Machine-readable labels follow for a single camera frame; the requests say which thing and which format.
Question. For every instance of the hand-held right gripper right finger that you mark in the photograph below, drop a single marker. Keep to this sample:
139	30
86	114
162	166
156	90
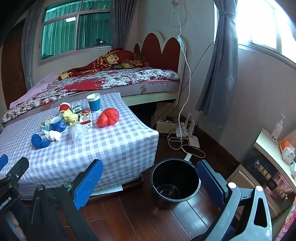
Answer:
212	183

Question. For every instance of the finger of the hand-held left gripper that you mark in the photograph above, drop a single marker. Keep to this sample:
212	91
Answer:
19	168
3	161

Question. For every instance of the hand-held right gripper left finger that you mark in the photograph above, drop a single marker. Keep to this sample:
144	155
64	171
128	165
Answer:
89	183

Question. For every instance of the blue knotted cloth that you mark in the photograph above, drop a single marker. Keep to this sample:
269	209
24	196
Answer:
39	141

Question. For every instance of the white knotted cloth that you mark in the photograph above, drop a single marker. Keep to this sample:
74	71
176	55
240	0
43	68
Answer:
53	135

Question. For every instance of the light blue satin cloth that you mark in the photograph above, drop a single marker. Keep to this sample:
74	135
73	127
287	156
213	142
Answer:
47	127

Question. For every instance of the clear plastic bag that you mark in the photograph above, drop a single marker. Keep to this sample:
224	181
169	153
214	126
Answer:
78	134

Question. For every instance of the black plastic bucket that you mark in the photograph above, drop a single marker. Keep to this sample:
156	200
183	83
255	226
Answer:
161	199

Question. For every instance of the beige knotted cloth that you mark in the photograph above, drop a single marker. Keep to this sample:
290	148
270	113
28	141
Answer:
45	121

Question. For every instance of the patterned blue paper cup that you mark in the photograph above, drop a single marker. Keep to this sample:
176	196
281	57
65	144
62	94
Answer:
59	125

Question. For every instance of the red white carton box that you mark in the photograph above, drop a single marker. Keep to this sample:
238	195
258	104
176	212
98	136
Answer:
86	119

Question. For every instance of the red plastic bag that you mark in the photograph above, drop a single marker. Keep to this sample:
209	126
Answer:
108	118

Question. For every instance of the yellow knotted cloth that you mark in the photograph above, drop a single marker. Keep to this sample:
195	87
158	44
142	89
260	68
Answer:
70	117

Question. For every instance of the red paper cup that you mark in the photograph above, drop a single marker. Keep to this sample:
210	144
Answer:
64	107

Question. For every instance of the green white carton box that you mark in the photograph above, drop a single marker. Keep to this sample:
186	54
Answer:
77	107

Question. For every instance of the plain blue paper cup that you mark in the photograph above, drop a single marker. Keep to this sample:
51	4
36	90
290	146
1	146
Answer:
94	105

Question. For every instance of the person's left hand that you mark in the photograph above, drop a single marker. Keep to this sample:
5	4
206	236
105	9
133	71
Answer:
17	226

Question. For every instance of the white router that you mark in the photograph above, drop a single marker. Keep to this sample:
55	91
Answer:
193	141

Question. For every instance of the purple checkered tablecloth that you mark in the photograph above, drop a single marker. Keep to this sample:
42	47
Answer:
115	143

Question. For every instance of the small cardboard box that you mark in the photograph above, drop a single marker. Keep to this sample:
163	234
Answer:
165	127

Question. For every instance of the pink cloth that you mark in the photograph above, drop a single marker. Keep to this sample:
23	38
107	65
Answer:
34	89

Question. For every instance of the pump bottle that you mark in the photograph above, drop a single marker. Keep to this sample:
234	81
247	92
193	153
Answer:
276	132

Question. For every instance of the orange white tissue pack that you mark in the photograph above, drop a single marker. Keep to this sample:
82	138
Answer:
286	148

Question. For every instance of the brown wooden door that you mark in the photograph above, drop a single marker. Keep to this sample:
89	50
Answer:
13	67

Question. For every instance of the floral quilt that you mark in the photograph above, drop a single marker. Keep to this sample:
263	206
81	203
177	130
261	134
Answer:
111	77

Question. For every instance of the tied blue grey curtain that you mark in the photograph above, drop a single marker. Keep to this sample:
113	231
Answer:
222	69

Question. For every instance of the grey sheer curtain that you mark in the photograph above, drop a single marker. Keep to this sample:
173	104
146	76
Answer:
31	51

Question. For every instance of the colourful pillow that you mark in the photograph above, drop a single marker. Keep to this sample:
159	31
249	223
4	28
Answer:
129	64

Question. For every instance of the red patterned blanket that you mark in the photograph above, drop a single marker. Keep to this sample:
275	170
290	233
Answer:
108	59

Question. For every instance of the bed with red headboard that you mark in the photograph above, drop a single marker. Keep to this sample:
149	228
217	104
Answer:
159	52

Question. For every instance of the window with green curtain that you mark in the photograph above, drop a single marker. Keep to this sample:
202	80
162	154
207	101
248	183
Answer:
92	27

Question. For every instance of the bright window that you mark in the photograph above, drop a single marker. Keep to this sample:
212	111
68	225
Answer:
261	23

